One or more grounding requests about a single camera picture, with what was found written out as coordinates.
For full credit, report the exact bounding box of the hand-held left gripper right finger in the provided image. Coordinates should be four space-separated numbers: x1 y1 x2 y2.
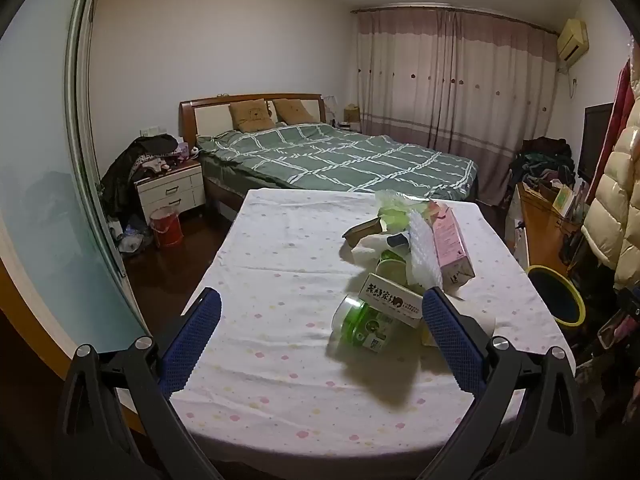
420 286 583 480

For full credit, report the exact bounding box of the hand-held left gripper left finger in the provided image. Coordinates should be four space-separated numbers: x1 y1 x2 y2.
52 287 236 480

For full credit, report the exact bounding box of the white printed cardboard box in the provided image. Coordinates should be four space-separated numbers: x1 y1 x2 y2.
360 272 426 328

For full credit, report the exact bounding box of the pink drink carton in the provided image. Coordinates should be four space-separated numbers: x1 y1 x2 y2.
430 205 476 291

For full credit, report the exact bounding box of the yellow rimmed dark blue bin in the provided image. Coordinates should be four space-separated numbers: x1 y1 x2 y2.
526 265 587 328

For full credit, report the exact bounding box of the brown plastic tray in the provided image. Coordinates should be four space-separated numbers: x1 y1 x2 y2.
342 217 388 248

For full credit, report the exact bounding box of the green rimmed paper cup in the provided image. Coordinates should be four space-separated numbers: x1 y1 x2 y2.
377 250 408 286

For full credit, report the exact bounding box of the dotted white tablecloth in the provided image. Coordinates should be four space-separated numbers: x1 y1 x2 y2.
170 188 576 461

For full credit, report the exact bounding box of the red bucket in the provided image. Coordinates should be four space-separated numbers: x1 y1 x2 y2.
149 206 182 247

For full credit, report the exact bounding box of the white crumpled tissue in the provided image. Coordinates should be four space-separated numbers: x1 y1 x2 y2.
350 235 401 266

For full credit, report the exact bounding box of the wooden desk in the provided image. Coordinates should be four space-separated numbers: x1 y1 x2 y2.
515 182 583 273

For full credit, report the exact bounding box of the green plastic bag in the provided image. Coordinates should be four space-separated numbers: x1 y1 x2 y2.
375 189 426 231

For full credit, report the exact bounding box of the white wooden nightstand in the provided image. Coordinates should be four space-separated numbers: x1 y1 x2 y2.
134 160 206 221

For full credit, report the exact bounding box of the green picture box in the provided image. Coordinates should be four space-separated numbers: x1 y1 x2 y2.
552 185 576 218

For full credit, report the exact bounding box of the dark clothes pile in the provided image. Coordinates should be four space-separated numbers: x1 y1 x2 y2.
100 135 201 221

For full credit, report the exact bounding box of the mixed clothes pile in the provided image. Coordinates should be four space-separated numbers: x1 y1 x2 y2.
510 137 576 191

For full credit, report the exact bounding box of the glass sliding door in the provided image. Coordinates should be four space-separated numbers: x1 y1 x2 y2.
0 0 151 356

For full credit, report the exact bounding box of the cream puffer jacket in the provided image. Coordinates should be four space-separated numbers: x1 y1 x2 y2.
581 80 640 291

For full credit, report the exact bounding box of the green checked duvet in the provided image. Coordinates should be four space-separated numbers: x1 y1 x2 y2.
195 122 478 201

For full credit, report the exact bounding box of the wooden bed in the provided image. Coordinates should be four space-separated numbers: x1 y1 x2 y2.
179 92 478 221

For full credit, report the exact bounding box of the brown bear pillow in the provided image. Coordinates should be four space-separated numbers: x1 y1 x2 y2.
272 98 318 125
229 100 277 133

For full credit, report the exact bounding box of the black television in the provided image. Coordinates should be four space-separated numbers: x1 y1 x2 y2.
577 102 615 183

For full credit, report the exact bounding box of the pink white curtain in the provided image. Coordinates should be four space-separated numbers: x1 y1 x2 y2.
350 6 561 206

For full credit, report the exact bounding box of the red dotted quilted jacket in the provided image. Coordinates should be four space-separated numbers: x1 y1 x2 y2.
600 60 636 161

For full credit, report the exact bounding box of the cream air conditioner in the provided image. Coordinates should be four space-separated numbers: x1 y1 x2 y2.
556 18 590 61

